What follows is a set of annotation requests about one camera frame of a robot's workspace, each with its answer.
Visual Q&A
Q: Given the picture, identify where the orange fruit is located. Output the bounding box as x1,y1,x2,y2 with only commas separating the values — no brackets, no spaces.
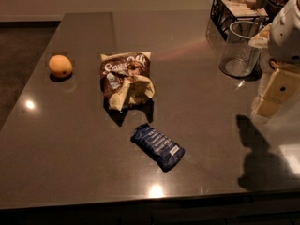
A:
49,55,72,78

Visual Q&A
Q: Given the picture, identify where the black wire basket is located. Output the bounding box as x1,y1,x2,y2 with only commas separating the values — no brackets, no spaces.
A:
210,0,268,40

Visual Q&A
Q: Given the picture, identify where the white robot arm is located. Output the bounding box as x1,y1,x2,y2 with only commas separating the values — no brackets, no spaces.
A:
248,0,300,117

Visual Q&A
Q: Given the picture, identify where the clear glass cup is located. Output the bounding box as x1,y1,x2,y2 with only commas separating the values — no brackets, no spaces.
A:
219,21,261,78

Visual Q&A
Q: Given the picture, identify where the brown chip bag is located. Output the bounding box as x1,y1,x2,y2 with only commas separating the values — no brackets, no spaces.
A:
99,51,156,112

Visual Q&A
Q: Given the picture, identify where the blue snack bar wrapper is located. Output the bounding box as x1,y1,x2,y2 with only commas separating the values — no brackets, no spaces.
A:
130,123,185,173

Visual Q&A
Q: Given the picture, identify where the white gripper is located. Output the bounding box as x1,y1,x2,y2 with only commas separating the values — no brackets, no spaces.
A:
253,64,300,117

